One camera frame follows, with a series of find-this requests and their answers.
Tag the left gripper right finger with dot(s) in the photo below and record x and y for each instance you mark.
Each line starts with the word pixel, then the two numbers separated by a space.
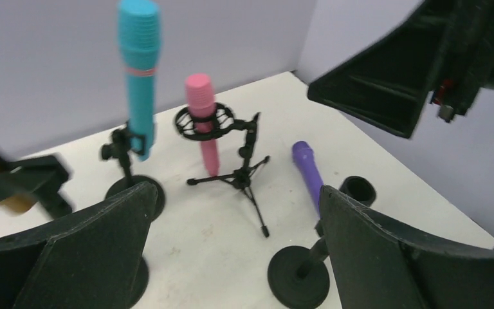
pixel 380 262

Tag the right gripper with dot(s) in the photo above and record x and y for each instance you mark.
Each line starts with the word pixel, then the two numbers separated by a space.
pixel 448 51

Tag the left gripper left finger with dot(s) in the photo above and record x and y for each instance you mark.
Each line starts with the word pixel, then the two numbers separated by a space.
pixel 72 264

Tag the purple mic black stand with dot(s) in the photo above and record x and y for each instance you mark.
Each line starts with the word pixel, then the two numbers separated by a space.
pixel 297 275

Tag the purple microphone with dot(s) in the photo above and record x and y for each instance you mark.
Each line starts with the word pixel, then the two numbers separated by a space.
pixel 304 159

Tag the cyan mic black stand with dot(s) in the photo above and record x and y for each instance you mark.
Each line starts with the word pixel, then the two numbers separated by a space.
pixel 119 149

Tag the pink microphone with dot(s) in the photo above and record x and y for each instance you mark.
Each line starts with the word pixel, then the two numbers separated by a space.
pixel 201 103

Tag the cyan microphone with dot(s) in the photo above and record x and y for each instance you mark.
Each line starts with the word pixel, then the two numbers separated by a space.
pixel 139 42

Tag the black tripod shock mount stand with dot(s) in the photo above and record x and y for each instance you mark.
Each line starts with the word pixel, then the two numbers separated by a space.
pixel 240 139

